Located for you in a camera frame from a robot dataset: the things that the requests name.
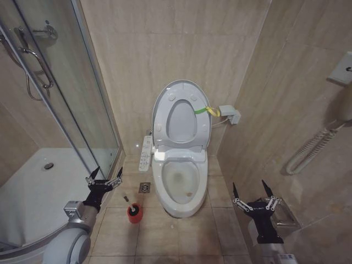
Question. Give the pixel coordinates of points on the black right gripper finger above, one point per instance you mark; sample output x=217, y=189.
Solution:
x=270, y=198
x=238, y=199

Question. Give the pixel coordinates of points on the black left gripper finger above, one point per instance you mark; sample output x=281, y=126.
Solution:
x=91, y=176
x=116, y=179

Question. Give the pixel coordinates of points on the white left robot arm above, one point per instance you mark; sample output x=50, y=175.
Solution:
x=74, y=242

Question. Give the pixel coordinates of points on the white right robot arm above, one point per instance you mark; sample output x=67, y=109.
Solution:
x=275, y=254

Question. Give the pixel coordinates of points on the metal toilet paper holder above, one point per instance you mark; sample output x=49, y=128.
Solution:
x=283, y=214

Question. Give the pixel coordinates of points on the red toilet brush holder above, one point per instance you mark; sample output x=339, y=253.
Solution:
x=134, y=214

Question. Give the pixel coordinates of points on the white toilet bowl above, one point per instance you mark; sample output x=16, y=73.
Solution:
x=180, y=184

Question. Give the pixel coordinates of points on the white toilet lid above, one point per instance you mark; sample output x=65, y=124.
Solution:
x=181, y=112

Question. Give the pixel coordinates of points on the metal floor drain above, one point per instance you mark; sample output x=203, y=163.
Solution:
x=144, y=187

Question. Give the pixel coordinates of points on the white bidet control panel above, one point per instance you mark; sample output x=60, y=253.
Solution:
x=145, y=153

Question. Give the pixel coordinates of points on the round shower tray drain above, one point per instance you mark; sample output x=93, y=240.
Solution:
x=48, y=165

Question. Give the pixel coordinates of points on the white shower tray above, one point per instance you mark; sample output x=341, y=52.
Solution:
x=33, y=198

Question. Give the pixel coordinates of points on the chrome shower faucet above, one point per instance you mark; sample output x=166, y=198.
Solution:
x=45, y=31

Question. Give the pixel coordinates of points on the grey wall power box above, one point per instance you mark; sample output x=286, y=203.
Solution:
x=230, y=112

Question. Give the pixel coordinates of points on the glass shower enclosure door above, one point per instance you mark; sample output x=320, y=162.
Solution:
x=66, y=82

